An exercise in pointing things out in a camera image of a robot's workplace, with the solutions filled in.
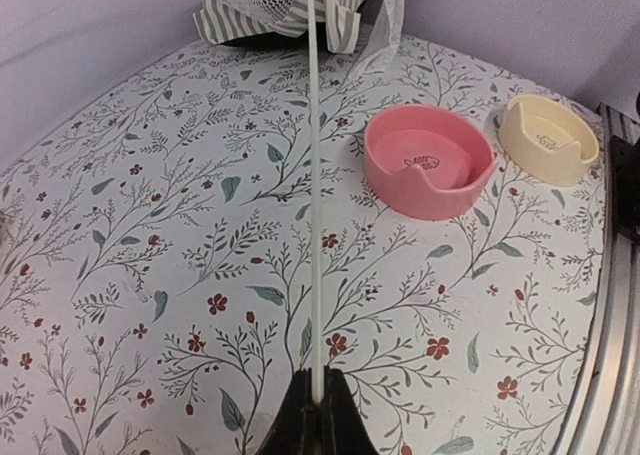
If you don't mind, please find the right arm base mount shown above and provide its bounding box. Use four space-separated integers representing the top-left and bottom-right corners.
606 107 639 245

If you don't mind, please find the front aluminium rail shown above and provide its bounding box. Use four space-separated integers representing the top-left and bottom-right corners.
552 104 639 454

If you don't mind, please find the pink pet bowl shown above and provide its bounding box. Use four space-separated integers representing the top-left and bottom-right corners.
364 104 497 221

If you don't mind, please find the green striped pet tent fabric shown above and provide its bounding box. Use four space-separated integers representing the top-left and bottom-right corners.
193 0 405 78

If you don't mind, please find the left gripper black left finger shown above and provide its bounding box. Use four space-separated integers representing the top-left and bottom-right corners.
259 369 320 455

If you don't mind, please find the cream pet bowl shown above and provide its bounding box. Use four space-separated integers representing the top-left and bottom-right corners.
498 95 600 187

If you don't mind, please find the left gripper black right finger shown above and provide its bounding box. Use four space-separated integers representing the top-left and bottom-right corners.
319 367 378 455

